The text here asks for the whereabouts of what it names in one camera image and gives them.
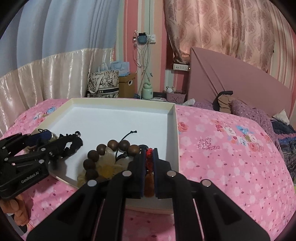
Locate purple dotted pillow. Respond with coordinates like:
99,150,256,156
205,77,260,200
193,99,278,140

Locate white power strip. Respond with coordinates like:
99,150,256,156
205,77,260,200
173,63,190,71

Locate wall socket with blue charger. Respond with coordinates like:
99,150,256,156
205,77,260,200
133,31,156,45

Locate pink patterned curtain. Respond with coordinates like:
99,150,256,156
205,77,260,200
164,0,275,72

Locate black white patterned tote bag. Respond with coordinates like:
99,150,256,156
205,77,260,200
86,70,119,98

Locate blue and cream curtain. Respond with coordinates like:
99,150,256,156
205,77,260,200
1,1,120,133

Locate red knot tassel charm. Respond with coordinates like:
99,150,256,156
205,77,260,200
144,148,154,197

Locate brown wooden bead bracelet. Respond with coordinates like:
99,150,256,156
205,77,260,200
77,131,149,186

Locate pink plastic basket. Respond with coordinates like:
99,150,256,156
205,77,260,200
166,92,186,104

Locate white charging cables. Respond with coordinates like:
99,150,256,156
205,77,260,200
132,44,154,86

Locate green thermos bottle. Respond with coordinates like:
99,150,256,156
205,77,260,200
142,83,153,100

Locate pink bed headboard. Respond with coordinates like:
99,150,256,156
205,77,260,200
187,47,292,116

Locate white shallow box tray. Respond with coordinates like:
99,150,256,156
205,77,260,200
31,97,181,215

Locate brown cardboard box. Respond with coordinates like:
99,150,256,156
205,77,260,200
119,73,137,98

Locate black braided pendant bracelet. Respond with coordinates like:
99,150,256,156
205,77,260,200
49,131,83,159

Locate pink floral bed sheet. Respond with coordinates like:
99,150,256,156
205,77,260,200
1,99,295,240

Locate person's left hand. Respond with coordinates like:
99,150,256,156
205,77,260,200
1,194,29,226

